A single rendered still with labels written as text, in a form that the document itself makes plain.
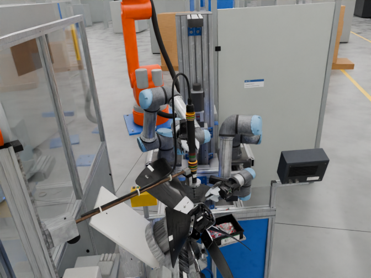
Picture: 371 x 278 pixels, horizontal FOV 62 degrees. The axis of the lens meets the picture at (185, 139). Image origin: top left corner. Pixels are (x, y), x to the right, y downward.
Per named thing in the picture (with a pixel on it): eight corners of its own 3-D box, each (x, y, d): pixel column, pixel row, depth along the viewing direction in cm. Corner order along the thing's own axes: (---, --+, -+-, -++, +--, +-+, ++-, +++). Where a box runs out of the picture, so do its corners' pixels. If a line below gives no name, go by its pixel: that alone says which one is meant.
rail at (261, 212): (139, 229, 203) (138, 219, 200) (139, 224, 207) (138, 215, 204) (275, 217, 206) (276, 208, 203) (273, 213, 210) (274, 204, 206)
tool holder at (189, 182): (189, 191, 145) (188, 173, 140) (180, 185, 150) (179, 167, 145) (203, 183, 149) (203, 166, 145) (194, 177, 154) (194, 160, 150)
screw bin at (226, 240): (210, 249, 180) (210, 240, 177) (200, 230, 195) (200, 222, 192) (244, 239, 186) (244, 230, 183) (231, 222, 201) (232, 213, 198)
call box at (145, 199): (131, 209, 192) (129, 195, 188) (133, 199, 202) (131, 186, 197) (157, 207, 193) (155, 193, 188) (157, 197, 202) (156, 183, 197)
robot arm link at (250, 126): (242, 128, 232) (236, 112, 180) (262, 129, 229) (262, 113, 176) (240, 144, 231) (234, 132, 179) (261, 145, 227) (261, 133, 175)
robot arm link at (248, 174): (256, 181, 184) (256, 169, 180) (244, 189, 178) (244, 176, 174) (245, 176, 189) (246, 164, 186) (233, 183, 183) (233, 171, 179)
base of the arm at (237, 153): (221, 150, 241) (221, 138, 237) (240, 149, 241) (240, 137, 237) (223, 159, 228) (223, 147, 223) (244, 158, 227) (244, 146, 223)
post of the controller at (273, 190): (270, 208, 203) (272, 182, 195) (269, 205, 206) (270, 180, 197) (275, 207, 203) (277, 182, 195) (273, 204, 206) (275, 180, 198)
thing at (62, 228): (51, 250, 109) (44, 232, 105) (45, 240, 114) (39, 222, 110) (79, 236, 114) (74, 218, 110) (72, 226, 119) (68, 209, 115)
